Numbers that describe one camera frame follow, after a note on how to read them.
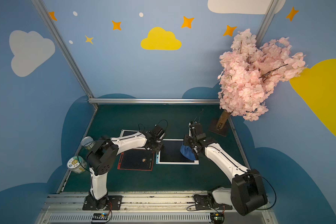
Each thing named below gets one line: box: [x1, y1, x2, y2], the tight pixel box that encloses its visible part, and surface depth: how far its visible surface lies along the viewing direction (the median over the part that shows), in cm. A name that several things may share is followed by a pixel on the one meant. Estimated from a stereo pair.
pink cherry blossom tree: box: [215, 28, 307, 131], surface depth 64 cm
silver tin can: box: [80, 136, 96, 150], surface depth 94 cm
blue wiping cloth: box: [180, 144, 196, 161], surface depth 85 cm
